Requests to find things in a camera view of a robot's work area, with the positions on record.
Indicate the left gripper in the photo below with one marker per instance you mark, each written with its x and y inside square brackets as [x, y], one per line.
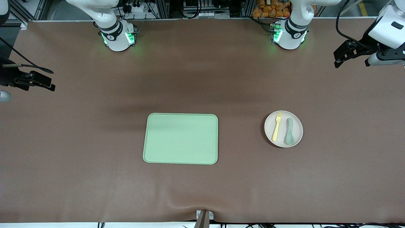
[366, 45]

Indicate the beige round plate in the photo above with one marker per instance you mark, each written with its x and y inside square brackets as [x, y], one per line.
[299, 129]

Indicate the yellow plastic fork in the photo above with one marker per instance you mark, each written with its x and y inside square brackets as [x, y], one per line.
[276, 133]

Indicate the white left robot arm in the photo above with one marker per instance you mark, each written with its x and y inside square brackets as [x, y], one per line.
[292, 34]

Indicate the bag of orange buns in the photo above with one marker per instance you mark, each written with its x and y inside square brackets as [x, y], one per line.
[272, 8]

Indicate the green plastic spoon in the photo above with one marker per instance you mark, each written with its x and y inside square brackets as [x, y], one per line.
[289, 139]

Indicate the brown table cover mat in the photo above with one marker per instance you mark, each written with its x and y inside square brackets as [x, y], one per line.
[95, 177]

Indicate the white power strip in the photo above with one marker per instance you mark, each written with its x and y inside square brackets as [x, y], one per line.
[136, 8]

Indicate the light green rectangular tray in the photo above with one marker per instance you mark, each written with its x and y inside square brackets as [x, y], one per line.
[180, 139]

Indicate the white terminal strip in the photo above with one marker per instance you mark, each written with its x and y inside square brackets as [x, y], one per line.
[205, 14]

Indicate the aluminium frame post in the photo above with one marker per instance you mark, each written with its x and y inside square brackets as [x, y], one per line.
[162, 8]

